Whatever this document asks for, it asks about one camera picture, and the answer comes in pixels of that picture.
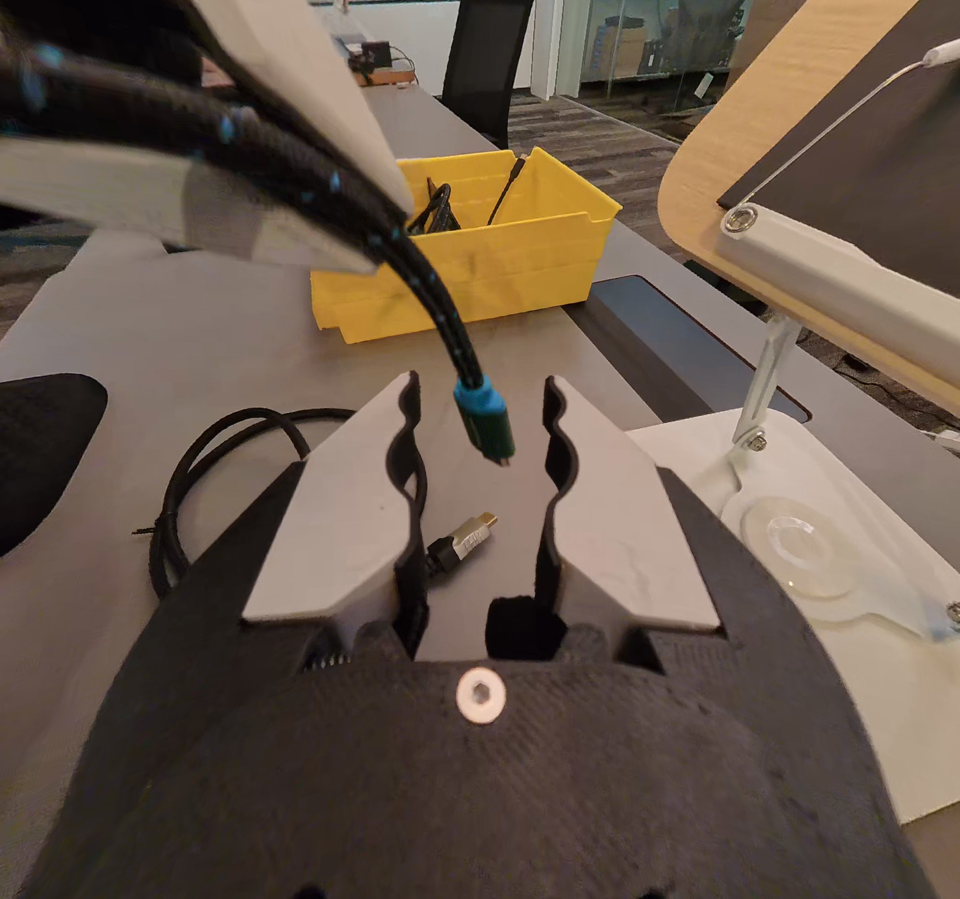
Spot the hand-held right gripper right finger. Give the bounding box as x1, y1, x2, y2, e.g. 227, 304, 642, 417
534, 375, 723, 634

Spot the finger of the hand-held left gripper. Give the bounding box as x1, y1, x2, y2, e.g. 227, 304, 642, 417
0, 135, 380, 275
112, 0, 415, 218

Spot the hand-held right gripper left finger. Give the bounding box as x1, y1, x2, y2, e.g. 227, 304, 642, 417
242, 370, 430, 659

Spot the black HDMI switch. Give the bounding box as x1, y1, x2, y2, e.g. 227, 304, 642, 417
133, 407, 500, 600

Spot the green plug braided HDMI cable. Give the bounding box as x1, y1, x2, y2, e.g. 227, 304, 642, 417
0, 29, 519, 469

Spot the yellow plastic bin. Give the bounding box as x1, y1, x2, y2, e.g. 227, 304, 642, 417
309, 147, 624, 345

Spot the white board stand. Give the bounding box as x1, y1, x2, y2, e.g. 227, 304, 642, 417
626, 201, 960, 827

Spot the dark desk cable cover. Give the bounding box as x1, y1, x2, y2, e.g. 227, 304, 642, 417
566, 275, 815, 426

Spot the thin black cable green plug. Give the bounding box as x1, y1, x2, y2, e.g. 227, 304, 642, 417
408, 177, 462, 234

